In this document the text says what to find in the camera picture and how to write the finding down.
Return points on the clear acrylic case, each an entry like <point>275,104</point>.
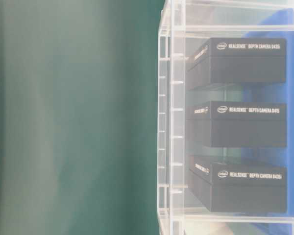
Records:
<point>184,26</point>

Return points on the black realsense box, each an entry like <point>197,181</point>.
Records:
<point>238,124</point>
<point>237,186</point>
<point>223,61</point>

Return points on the blue cloth behind case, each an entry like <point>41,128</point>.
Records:
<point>277,93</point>

